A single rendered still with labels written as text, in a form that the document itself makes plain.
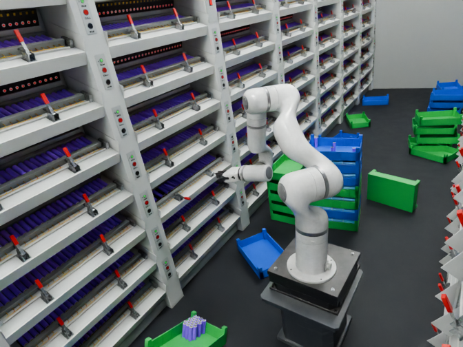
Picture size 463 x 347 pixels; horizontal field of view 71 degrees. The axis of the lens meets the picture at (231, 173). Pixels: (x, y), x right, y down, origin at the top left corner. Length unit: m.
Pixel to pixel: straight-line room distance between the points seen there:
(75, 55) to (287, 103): 0.77
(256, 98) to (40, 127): 0.74
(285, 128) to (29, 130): 0.85
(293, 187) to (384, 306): 0.87
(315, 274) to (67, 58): 1.16
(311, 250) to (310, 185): 0.27
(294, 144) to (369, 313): 0.90
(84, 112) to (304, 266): 0.98
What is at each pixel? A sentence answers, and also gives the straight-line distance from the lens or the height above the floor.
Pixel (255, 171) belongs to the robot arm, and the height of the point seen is 0.60.
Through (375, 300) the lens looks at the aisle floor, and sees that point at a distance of 1.79.
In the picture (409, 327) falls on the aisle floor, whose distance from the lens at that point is 1.72.
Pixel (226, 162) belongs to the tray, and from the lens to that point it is 1.96.
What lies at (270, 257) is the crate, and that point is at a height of 0.00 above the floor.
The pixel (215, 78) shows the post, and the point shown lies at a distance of 1.80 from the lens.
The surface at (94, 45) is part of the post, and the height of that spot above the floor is 1.28.
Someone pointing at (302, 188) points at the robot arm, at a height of 0.76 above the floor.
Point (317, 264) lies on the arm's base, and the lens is 1.30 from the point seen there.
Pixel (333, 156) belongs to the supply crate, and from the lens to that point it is 1.92.
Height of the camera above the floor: 1.32
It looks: 26 degrees down
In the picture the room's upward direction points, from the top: 10 degrees counter-clockwise
